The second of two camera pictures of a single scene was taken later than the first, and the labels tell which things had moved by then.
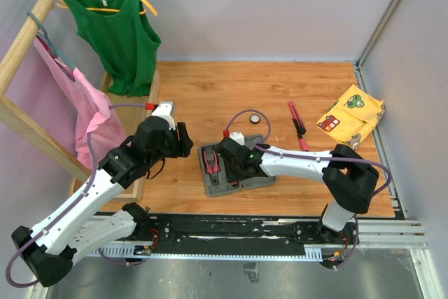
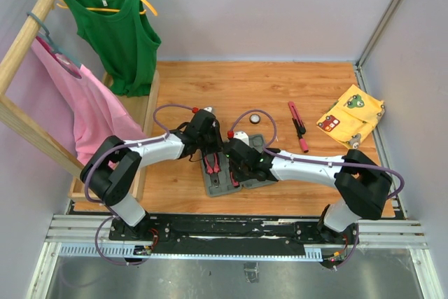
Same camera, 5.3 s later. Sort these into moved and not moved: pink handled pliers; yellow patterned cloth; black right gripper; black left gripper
Moved: black left gripper
Not moved: pink handled pliers; black right gripper; yellow patterned cloth
